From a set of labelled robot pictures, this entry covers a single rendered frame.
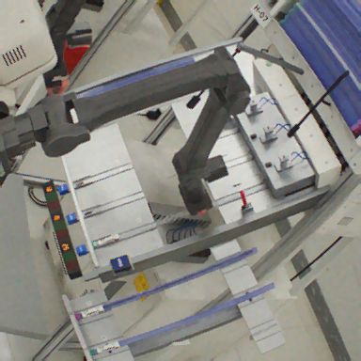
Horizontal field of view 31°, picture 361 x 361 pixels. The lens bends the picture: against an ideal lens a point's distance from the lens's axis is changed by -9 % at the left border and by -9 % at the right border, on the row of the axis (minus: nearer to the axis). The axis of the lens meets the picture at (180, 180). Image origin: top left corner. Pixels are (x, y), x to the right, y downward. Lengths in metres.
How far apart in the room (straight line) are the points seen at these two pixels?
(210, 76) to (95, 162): 0.84
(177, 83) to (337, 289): 2.54
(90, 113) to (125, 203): 0.73
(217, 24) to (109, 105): 3.53
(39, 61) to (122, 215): 0.77
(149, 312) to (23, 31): 1.21
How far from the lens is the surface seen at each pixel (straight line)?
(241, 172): 2.03
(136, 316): 2.29
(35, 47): 1.33
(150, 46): 3.34
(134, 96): 1.33
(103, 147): 2.15
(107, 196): 2.04
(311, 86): 2.06
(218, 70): 1.36
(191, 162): 1.68
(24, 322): 1.82
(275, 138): 2.03
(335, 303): 3.74
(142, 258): 1.90
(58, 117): 1.32
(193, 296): 2.23
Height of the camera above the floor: 2.01
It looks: 32 degrees down
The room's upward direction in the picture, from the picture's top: 41 degrees clockwise
